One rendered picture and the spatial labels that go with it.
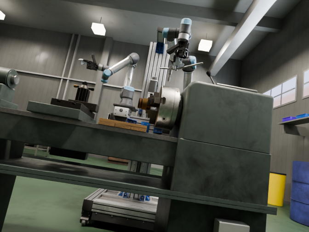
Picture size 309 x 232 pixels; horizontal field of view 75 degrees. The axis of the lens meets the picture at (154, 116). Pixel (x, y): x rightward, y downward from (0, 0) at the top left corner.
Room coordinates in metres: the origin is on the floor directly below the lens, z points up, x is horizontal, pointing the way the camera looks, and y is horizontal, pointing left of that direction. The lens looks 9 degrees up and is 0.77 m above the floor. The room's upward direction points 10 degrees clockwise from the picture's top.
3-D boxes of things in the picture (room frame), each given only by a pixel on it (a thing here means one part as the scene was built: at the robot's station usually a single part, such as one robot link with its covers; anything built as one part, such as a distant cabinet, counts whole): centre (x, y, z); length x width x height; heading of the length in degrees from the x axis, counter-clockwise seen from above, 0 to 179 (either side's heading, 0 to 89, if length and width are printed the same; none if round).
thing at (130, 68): (2.25, 0.37, 1.54); 0.15 x 0.12 x 0.55; 19
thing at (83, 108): (1.41, 0.56, 0.95); 0.43 x 0.18 x 0.04; 4
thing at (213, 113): (1.50, -0.46, 1.06); 0.59 x 0.48 x 0.39; 94
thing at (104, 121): (1.43, 0.20, 0.88); 0.36 x 0.30 x 0.04; 4
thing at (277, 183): (4.88, -3.07, 0.36); 0.47 x 0.46 x 0.73; 178
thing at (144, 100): (1.43, 0.09, 1.08); 0.09 x 0.09 x 0.09; 4
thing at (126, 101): (2.12, 0.32, 1.21); 0.15 x 0.15 x 0.10
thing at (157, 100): (1.35, 0.01, 1.09); 0.12 x 0.11 x 0.05; 4
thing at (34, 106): (1.43, 0.61, 0.89); 0.53 x 0.30 x 0.06; 4
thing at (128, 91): (2.13, 0.32, 1.33); 0.13 x 0.12 x 0.14; 19
